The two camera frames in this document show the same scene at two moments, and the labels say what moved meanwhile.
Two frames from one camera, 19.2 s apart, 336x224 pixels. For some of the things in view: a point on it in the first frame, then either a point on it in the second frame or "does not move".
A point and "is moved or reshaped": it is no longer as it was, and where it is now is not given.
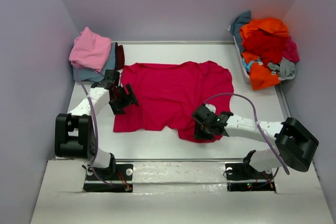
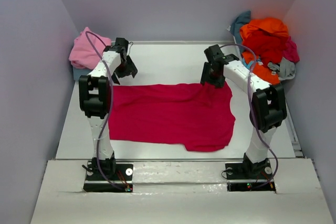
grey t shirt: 286,68 does not move
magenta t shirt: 167,96 is moved or reshaped
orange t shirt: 261,75 does not move
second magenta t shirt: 290,52 does not move
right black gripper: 199,134 to 219,82
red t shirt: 269,47 does not move
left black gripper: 117,108 to 130,68
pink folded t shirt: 90,51 does not move
